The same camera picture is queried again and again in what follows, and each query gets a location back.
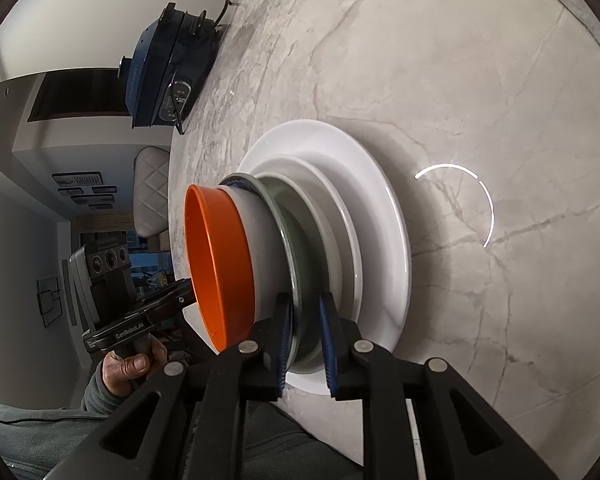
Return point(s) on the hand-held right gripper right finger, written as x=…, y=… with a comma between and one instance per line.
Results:
x=327, y=355

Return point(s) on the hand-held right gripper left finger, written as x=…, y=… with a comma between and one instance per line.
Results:
x=282, y=360

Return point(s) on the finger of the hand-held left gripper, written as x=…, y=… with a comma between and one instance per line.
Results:
x=187, y=297

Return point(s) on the orange bowl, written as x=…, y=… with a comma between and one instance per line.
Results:
x=215, y=260

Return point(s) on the blue patterned ceramic bowl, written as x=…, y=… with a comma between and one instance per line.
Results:
x=305, y=260

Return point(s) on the medium white plate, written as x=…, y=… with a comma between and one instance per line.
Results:
x=351, y=245

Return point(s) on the small white plate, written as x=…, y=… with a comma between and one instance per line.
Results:
x=327, y=232

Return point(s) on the large white plate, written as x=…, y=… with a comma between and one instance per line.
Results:
x=382, y=200

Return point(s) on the person's left forearm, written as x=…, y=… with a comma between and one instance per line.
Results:
x=95, y=395

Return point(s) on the person's left hand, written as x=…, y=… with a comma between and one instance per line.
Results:
x=130, y=367

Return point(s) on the grey quilted chair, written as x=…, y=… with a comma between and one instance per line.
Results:
x=152, y=190

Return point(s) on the dark blue electric cooker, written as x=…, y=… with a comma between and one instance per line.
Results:
x=165, y=60

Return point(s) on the group of wall picture frames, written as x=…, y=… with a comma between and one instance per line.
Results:
x=80, y=182

